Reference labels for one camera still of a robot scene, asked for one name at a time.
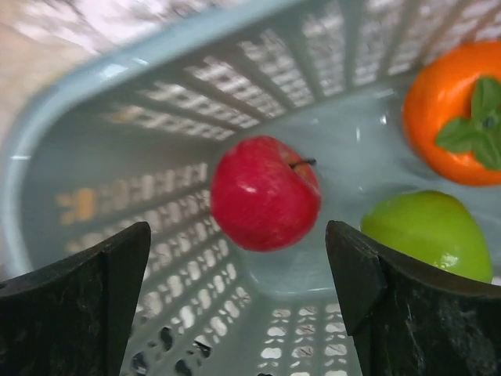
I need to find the pale green plastic basket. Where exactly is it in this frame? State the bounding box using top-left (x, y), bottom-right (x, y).
top-left (1, 1), bottom-right (500, 375)

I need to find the red toy fruit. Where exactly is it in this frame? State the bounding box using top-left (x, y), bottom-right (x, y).
top-left (210, 136), bottom-right (322, 252)

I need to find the green toy apple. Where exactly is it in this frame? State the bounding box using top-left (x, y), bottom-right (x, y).
top-left (360, 190), bottom-right (493, 284)

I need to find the orange toy pepper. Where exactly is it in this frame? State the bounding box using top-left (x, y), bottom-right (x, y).
top-left (402, 40), bottom-right (500, 186)

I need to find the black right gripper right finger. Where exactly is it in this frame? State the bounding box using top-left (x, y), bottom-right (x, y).
top-left (325, 220), bottom-right (500, 375)

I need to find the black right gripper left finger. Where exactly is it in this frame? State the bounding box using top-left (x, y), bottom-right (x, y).
top-left (1, 222), bottom-right (151, 375)

